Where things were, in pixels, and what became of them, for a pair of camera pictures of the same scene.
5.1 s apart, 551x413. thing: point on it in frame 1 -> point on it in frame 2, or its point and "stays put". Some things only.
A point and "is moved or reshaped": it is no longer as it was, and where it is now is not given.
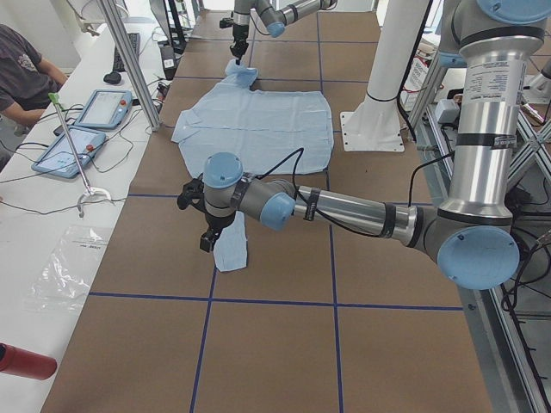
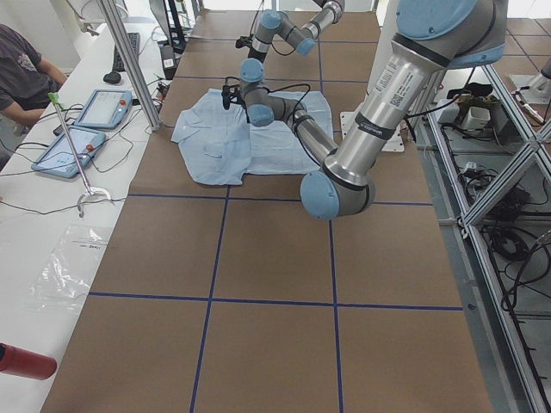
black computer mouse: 113,77 stays put
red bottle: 21,362 stays put
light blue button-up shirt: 272,132 is moved or reshaped
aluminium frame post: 134,64 stays put
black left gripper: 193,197 -> 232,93
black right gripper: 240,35 -> 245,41
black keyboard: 134,40 stays put
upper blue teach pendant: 105,109 stays put
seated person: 27,80 stays put
